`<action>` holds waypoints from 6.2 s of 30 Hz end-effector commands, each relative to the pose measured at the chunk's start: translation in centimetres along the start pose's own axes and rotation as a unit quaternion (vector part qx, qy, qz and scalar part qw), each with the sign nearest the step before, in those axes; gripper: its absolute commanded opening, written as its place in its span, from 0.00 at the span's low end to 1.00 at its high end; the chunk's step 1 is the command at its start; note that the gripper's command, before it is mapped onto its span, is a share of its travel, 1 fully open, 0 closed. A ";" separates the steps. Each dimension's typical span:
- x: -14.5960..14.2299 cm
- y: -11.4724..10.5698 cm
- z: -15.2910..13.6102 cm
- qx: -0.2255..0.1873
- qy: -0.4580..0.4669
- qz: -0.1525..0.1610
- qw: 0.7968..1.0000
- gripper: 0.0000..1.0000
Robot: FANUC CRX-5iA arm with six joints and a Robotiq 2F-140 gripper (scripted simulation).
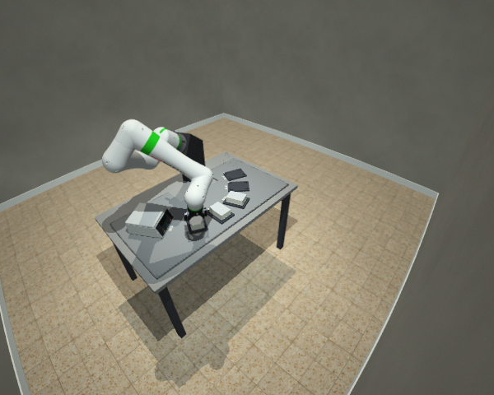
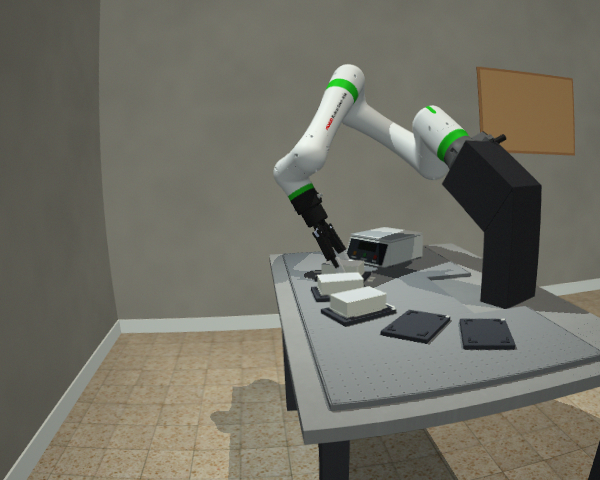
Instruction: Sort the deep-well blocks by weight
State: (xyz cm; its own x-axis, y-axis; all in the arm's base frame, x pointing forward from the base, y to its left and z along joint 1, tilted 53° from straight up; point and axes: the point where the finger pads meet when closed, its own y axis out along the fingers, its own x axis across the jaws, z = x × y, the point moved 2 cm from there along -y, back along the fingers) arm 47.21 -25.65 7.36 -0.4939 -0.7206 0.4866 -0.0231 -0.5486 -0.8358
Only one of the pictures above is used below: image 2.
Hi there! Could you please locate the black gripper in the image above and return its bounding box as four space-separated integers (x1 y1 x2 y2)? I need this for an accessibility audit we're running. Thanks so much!
302 204 350 274

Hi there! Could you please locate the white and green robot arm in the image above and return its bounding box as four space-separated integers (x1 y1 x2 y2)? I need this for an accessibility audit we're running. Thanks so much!
274 64 506 215

